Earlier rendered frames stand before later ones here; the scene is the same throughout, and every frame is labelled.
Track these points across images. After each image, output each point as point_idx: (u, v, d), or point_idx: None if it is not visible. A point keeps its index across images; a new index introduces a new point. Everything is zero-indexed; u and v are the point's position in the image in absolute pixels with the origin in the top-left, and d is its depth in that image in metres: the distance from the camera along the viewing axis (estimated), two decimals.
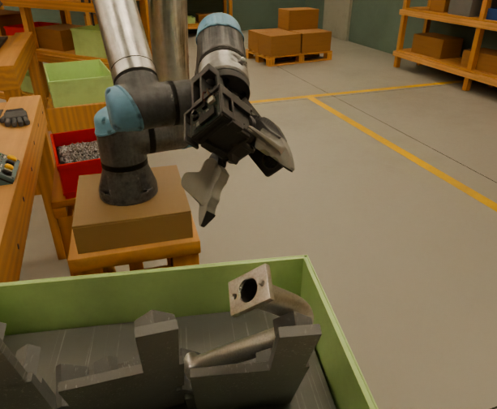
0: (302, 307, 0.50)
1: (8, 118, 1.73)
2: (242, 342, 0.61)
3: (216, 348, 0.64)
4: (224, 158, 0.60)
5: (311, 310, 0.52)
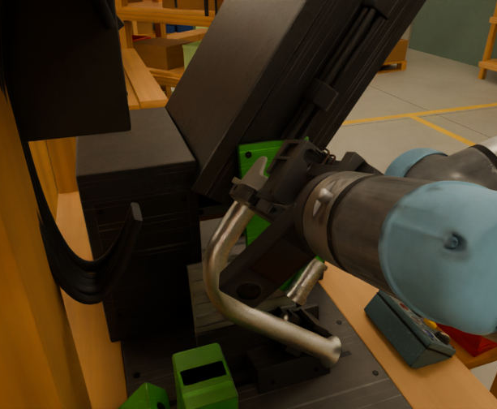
0: (212, 234, 0.55)
1: None
2: (277, 319, 0.59)
3: (308, 342, 0.60)
4: None
5: (203, 257, 0.55)
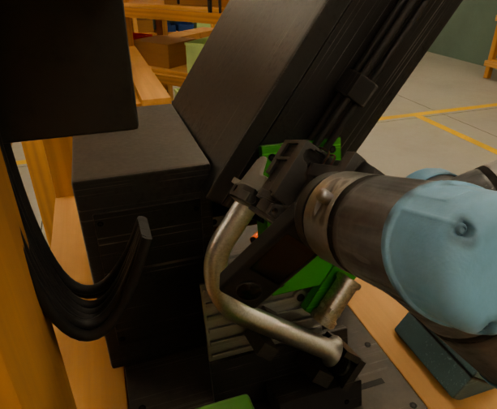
0: (212, 234, 0.55)
1: None
2: (279, 319, 0.59)
3: (310, 342, 0.60)
4: None
5: (204, 258, 0.55)
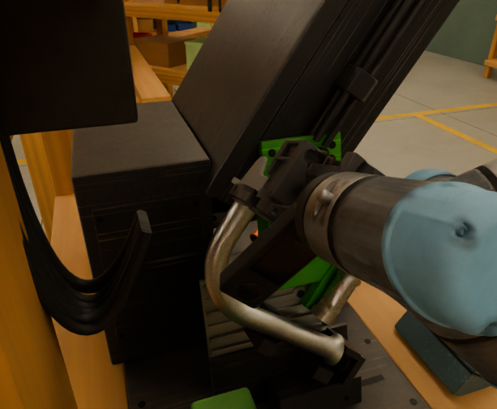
0: (212, 235, 0.55)
1: None
2: (280, 318, 0.59)
3: (311, 342, 0.60)
4: None
5: (205, 258, 0.55)
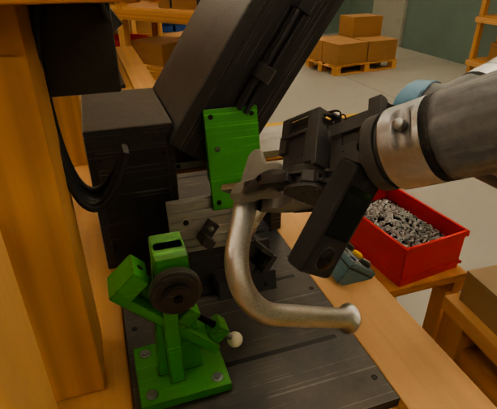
0: (224, 247, 0.53)
1: None
2: (303, 306, 0.59)
3: (334, 316, 0.62)
4: None
5: (227, 272, 0.52)
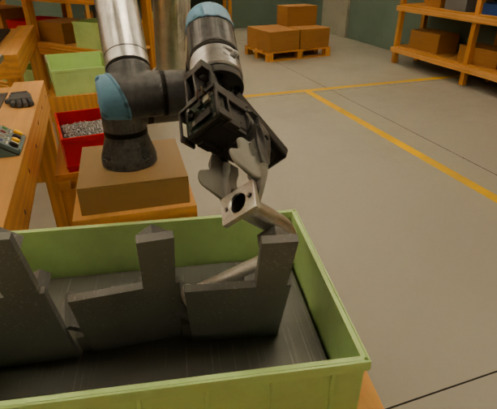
0: (285, 223, 0.56)
1: (13, 100, 1.80)
2: (233, 268, 0.67)
3: (211, 277, 0.71)
4: (221, 156, 0.60)
5: (294, 229, 0.59)
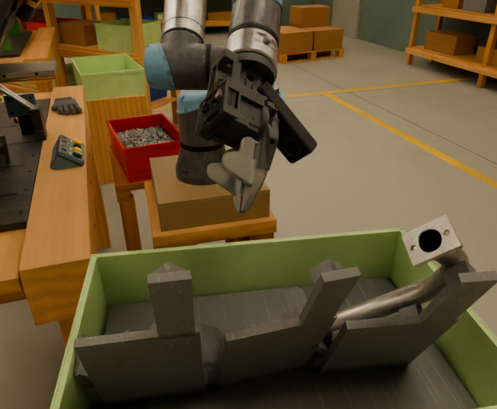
0: (466, 258, 0.52)
1: (60, 106, 1.76)
2: (379, 299, 0.63)
3: (347, 307, 0.67)
4: (239, 148, 0.60)
5: (467, 261, 0.55)
